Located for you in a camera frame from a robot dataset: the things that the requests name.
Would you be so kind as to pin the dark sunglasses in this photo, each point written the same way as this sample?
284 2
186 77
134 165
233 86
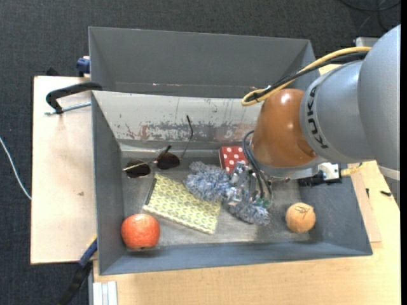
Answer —
168 161

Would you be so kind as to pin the blue and white fuzzy cloth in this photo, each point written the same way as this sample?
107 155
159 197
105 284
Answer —
206 183

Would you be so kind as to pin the grey metal bin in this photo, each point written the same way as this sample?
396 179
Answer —
197 62

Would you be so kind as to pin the pale wood board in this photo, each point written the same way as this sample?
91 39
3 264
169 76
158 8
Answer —
62 170

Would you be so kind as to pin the red box with white dots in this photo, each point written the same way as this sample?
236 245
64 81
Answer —
229 158

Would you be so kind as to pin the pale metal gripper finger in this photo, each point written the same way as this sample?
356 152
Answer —
234 196
233 178

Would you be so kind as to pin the yellow patterned cloth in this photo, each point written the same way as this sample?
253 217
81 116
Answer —
181 205

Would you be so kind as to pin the black cylinder on white bracket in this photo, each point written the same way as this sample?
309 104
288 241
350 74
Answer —
329 171

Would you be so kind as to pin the orange fruit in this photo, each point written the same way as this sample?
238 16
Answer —
140 231

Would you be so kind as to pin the tan ball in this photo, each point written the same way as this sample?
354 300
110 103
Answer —
300 218

